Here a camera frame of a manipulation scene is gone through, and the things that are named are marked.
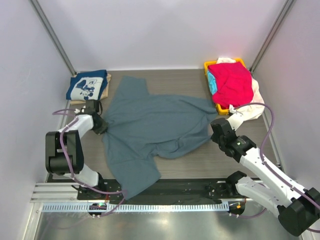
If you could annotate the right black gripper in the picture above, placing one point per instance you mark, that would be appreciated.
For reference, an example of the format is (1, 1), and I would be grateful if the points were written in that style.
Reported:
(214, 138)

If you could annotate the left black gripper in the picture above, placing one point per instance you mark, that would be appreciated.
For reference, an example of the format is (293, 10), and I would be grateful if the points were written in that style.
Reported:
(103, 129)

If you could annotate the grey-blue t shirt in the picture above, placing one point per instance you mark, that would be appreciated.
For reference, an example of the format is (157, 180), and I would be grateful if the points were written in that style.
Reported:
(142, 126)

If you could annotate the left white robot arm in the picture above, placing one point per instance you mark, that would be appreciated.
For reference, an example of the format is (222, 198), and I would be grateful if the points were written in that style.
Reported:
(63, 148)

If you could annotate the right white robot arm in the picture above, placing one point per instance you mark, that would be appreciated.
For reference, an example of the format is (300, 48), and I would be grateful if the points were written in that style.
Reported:
(295, 207)

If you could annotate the folded tan t shirt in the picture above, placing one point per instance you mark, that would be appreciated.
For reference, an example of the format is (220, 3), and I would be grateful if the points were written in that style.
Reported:
(104, 94)

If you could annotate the folded navy cartoon t shirt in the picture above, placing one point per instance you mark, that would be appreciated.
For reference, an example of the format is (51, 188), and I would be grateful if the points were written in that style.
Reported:
(87, 85)

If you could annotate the yellow plastic bin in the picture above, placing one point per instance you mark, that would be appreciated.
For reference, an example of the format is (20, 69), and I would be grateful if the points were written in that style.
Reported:
(221, 111)

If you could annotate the white t shirt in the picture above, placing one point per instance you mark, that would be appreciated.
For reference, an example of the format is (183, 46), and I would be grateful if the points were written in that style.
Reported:
(253, 111)

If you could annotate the red t shirt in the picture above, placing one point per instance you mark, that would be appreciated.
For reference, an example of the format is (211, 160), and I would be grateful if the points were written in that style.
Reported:
(234, 84)

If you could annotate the light blue t shirt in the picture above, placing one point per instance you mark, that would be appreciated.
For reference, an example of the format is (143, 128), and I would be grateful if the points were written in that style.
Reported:
(212, 84)

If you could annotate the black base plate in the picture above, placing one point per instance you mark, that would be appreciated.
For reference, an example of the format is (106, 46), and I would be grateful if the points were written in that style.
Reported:
(188, 191)

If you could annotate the white slotted cable duct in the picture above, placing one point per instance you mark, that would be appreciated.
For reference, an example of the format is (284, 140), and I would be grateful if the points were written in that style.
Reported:
(99, 207)

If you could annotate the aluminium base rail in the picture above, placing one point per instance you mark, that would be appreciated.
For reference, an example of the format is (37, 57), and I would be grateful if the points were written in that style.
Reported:
(54, 192)

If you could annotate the left aluminium frame post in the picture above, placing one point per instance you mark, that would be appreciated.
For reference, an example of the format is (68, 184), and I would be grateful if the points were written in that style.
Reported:
(52, 34)

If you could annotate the aluminium frame post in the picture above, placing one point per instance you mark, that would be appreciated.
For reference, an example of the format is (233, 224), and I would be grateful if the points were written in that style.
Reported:
(280, 19)
(52, 34)

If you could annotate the right aluminium frame post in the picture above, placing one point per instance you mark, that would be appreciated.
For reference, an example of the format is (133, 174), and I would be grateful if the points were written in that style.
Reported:
(280, 19)

